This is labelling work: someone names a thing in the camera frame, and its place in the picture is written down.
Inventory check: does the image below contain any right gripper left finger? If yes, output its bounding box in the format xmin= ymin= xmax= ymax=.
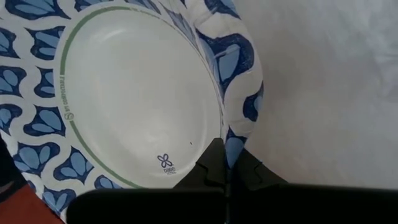
xmin=66 ymin=138 xmax=227 ymax=224

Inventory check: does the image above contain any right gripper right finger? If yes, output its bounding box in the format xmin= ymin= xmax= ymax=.
xmin=229 ymin=147 xmax=398 ymax=224

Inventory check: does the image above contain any blue leaf print paper bowl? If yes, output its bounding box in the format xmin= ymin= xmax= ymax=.
xmin=0 ymin=0 xmax=266 ymax=223

